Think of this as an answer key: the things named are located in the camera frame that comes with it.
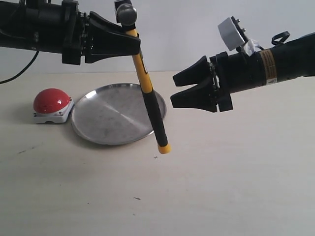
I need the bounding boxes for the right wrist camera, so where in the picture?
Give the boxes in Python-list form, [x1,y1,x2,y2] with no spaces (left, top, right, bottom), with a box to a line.
[218,16,260,57]

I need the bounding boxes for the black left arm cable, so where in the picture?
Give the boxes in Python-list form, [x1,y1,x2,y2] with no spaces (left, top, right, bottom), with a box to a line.
[0,50,40,85]

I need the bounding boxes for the round steel plate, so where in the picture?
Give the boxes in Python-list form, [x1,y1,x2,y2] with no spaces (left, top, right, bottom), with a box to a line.
[71,83,154,146]

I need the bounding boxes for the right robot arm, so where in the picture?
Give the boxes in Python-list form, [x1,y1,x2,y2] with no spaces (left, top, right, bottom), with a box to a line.
[170,31,315,113]

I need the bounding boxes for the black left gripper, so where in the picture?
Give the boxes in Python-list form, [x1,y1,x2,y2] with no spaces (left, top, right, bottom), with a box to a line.
[62,0,141,65]

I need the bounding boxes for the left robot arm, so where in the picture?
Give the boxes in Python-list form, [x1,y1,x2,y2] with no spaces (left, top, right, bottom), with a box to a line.
[0,0,141,65]

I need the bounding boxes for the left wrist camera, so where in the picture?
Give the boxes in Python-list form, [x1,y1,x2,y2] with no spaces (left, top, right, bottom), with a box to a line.
[114,0,134,25]

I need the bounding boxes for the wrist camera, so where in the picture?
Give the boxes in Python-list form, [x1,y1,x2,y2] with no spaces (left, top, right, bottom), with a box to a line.
[114,0,134,25]
[218,16,260,57]

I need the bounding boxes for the red dome push button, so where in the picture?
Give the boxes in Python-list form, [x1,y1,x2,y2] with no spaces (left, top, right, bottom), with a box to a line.
[33,88,74,124]

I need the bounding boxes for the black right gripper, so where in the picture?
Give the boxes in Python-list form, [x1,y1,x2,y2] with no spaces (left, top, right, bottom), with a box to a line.
[170,52,233,112]

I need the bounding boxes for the yellow black claw hammer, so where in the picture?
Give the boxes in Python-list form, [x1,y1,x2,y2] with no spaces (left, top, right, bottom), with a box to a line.
[116,3,172,154]

